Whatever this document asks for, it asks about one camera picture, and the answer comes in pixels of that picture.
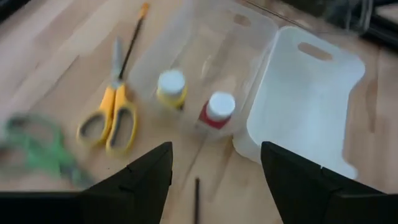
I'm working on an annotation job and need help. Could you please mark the black paintbrush orange tip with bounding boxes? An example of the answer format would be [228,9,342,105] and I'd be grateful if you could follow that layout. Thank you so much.
[118,2,150,81]

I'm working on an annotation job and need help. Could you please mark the yellow paint bottle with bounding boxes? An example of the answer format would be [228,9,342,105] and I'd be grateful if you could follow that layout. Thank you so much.
[155,68,189,111]

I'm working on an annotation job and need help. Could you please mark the large clear plastic bin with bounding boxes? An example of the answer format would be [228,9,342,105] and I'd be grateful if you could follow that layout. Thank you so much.
[245,0,377,35]

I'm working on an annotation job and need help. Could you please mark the white plastic bin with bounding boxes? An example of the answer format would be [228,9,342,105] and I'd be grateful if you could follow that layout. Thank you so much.
[232,26,367,180]

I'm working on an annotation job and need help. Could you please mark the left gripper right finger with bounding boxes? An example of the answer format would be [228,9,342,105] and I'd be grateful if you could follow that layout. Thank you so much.
[260,141,385,224]

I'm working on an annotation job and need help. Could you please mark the black paintbrush silver ferrule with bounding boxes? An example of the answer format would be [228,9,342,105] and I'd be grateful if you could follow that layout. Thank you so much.
[193,177,201,224]

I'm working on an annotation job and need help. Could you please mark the green scissors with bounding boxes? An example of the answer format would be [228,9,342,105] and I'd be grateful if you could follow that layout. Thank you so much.
[0,112,94,191]

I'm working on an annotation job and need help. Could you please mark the red paint bottle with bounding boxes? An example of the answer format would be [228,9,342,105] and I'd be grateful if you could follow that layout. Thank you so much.
[195,91,237,138]

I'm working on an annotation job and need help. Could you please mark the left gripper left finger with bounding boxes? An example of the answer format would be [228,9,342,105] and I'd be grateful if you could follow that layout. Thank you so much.
[81,141,174,224]

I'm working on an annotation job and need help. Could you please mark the small clear plastic bin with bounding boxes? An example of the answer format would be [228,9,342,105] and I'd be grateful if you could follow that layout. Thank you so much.
[127,0,280,147]

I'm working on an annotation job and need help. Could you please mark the yellow scissors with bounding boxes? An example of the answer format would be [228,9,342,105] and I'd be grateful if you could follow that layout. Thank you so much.
[76,37,139,156]

